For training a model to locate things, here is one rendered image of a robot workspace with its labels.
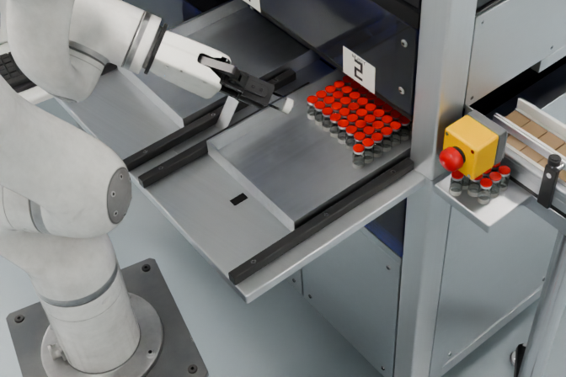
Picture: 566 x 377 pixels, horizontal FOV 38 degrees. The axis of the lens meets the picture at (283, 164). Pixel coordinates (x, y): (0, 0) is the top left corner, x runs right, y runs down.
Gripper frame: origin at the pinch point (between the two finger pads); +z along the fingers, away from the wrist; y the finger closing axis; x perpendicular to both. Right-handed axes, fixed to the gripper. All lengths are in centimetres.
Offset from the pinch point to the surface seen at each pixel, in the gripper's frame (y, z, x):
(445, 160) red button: -8.5, 34.3, 4.5
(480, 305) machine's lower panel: -68, 80, -8
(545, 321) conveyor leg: -35, 77, -10
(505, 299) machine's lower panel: -75, 89, -3
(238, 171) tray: -30.4, 7.0, -6.3
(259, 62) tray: -53, 7, 21
